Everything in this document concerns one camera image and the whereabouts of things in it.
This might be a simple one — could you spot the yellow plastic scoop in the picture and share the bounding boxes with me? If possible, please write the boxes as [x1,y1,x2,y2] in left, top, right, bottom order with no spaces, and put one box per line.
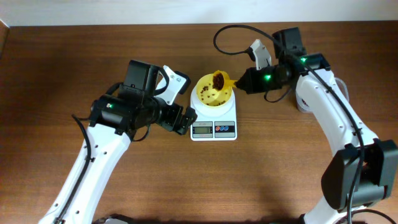
[212,70,237,91]

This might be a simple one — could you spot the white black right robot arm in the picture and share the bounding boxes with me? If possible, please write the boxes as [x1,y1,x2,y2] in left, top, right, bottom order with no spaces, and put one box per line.
[236,28,397,223]

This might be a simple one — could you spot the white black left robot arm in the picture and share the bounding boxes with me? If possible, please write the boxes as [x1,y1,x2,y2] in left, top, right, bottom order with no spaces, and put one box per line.
[40,60,197,223]

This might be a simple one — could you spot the white digital kitchen scale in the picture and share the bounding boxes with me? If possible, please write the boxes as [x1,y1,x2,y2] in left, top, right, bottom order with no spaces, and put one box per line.
[190,86,238,141]

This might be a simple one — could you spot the yellow plastic bowl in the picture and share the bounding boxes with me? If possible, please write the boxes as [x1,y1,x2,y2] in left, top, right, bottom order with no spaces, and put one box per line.
[194,74,232,106]

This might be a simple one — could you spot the red beans in bowl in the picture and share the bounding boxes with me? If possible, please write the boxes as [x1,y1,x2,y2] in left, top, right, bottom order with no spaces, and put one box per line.
[198,85,229,106]

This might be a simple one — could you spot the red azuki beans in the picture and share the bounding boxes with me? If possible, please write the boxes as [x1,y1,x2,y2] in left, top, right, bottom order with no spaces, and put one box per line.
[213,73,224,91]

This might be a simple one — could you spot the clear plastic food container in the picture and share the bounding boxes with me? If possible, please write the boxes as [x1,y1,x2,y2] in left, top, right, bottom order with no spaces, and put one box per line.
[295,77,349,113]

